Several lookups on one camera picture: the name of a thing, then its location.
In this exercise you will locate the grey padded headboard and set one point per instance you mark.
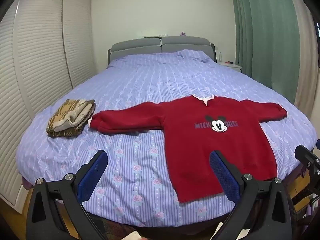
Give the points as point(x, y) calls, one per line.
point(160, 45)

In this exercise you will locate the white louvered wardrobe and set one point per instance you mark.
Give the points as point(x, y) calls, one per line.
point(37, 80)

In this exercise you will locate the window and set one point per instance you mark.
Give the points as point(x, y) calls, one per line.
point(318, 42)

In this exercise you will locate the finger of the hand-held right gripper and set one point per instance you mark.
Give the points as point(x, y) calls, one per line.
point(308, 161)

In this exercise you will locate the red cartoon print sweater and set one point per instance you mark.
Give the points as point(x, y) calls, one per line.
point(215, 140)

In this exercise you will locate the white nightstand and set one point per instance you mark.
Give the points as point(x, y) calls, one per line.
point(231, 66)

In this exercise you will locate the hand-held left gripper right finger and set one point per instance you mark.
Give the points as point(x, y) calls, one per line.
point(225, 173)

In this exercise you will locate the beige curtain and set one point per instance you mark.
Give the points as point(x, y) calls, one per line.
point(300, 55)

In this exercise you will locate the folded brown plaid garment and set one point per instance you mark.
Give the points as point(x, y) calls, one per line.
point(70, 117)

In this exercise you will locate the blue striped floral bed cover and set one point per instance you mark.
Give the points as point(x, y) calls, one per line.
point(135, 92)

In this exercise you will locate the clear plastic bottle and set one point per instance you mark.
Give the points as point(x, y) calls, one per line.
point(220, 56)

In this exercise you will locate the green curtain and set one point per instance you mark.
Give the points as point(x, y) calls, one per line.
point(265, 35)

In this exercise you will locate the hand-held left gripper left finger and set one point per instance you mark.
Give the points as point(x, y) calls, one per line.
point(93, 173)

